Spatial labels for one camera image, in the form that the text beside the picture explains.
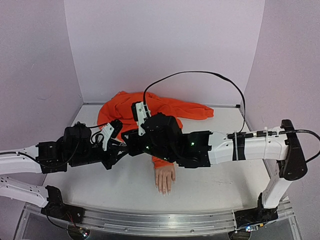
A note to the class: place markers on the orange hoodie sweatshirt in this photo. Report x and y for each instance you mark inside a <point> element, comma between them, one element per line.
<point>119,107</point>

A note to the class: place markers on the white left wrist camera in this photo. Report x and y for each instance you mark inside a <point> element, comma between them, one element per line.
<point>110,130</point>

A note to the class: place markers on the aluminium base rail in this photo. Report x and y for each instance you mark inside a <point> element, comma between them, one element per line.
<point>32,224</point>

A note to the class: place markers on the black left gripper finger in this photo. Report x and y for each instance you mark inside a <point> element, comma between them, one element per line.
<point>114,144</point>
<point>114,158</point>

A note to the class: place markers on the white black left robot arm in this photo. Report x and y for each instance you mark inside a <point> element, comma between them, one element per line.
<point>41,158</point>

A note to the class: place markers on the mannequin hand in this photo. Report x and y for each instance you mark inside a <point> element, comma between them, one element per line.
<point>165,176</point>

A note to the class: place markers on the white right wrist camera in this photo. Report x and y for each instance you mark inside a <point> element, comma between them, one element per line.
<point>140,112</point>

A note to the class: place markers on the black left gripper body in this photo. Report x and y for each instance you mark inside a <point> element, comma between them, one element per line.
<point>85,158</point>

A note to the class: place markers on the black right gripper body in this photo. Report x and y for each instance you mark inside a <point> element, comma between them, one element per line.
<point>135,144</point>

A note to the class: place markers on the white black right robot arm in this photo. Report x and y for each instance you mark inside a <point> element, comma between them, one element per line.
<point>281,144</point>

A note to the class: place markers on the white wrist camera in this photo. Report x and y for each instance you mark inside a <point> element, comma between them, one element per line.
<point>140,112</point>
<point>110,130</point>

